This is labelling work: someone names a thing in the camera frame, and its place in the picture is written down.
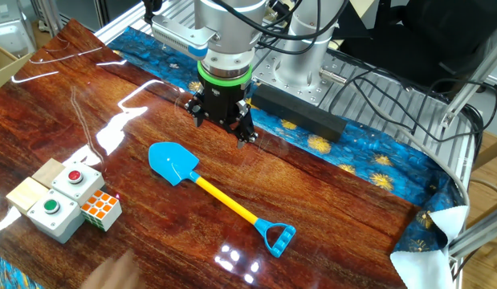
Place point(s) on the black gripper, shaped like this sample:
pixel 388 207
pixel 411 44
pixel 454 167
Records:
pixel 222 100

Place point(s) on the blue toy shovel yellow shaft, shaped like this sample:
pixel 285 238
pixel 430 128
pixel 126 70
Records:
pixel 173 160

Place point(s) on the Rubik's cube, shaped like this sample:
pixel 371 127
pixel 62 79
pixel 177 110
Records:
pixel 101 206

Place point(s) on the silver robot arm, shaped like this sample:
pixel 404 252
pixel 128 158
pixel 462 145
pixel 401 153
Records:
pixel 228 36

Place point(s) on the blurred bare hand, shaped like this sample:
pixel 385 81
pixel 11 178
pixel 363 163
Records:
pixel 115 275

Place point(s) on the black foam block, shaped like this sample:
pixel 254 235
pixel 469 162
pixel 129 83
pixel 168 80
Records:
pixel 300 112

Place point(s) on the glossy wood grain mat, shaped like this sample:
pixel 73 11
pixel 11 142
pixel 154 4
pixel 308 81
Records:
pixel 272 180

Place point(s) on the blue starry cloth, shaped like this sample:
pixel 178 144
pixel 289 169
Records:
pixel 360 148

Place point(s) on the white box red button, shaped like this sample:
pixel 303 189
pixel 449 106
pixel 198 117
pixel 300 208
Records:
pixel 85 184

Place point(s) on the light wooden block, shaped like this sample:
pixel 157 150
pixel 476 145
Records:
pixel 47 172
pixel 25 194

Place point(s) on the white box green button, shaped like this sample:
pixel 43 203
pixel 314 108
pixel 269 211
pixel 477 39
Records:
pixel 59 225

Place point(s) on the black office chair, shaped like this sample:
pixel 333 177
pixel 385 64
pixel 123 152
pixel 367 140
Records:
pixel 424 36

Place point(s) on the silver metal case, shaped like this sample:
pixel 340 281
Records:
pixel 11 32

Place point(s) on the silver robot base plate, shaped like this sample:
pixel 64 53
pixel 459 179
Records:
pixel 296 84

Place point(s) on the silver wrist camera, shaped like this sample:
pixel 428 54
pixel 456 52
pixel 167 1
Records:
pixel 180 38

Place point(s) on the aluminium frame post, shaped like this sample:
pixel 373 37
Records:
pixel 477 237
pixel 469 84

